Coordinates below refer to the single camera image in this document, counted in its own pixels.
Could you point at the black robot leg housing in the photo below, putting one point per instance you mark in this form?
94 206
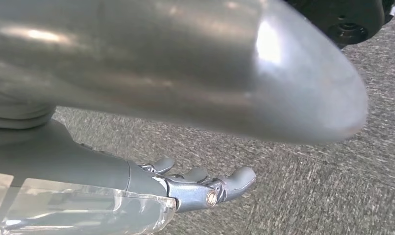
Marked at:
340 19

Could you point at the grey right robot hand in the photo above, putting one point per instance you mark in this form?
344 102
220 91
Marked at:
152 65

